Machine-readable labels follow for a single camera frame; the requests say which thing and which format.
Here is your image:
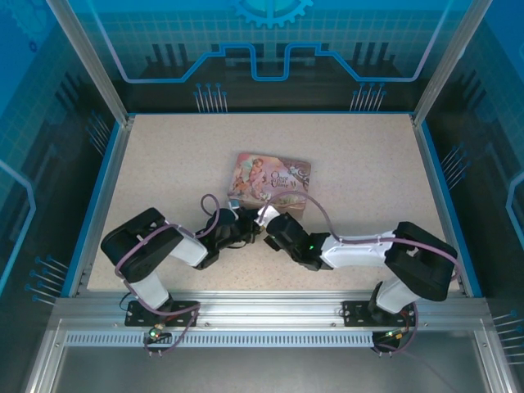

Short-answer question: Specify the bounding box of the pink illustrated book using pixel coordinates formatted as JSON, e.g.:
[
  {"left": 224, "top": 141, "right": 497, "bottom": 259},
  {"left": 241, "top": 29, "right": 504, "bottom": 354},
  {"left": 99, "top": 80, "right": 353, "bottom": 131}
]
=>
[{"left": 225, "top": 151, "right": 313, "bottom": 223}]

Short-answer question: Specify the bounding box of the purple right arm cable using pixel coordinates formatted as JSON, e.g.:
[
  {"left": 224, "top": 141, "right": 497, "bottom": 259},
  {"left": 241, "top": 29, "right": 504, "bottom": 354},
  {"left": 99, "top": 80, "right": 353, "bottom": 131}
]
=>
[{"left": 264, "top": 192, "right": 459, "bottom": 287}]

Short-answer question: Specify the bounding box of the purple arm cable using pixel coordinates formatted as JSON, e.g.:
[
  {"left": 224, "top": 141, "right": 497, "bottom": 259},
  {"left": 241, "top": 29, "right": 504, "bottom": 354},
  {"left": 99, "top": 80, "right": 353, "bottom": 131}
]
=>
[
  {"left": 264, "top": 192, "right": 459, "bottom": 287},
  {"left": 115, "top": 193, "right": 224, "bottom": 306}
]

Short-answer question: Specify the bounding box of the aluminium table rail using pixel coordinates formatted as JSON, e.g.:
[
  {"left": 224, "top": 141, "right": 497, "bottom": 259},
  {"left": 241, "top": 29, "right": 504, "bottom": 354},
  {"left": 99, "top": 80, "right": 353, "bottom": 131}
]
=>
[{"left": 55, "top": 291, "right": 489, "bottom": 329}]

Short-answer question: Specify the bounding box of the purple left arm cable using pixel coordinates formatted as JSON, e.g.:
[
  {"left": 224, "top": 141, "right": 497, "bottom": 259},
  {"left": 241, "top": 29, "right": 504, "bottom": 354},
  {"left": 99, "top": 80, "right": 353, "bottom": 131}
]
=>
[{"left": 115, "top": 193, "right": 224, "bottom": 306}]

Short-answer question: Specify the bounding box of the slotted grey cable duct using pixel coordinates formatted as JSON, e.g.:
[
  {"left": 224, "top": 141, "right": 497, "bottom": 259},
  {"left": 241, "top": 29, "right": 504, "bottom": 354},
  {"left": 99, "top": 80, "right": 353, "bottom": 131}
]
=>
[{"left": 64, "top": 332, "right": 386, "bottom": 350}]

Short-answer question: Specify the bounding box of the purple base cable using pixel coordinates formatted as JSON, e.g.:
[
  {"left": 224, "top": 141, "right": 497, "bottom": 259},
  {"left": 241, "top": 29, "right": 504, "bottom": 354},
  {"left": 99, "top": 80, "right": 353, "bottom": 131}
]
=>
[
  {"left": 133, "top": 305, "right": 201, "bottom": 358},
  {"left": 373, "top": 300, "right": 419, "bottom": 358}
]

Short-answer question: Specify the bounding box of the aluminium frame post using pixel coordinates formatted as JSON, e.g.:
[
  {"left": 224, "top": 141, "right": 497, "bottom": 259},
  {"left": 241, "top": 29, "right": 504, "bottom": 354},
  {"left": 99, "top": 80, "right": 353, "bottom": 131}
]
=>
[
  {"left": 43, "top": 0, "right": 137, "bottom": 126},
  {"left": 410, "top": 0, "right": 494, "bottom": 127}
]

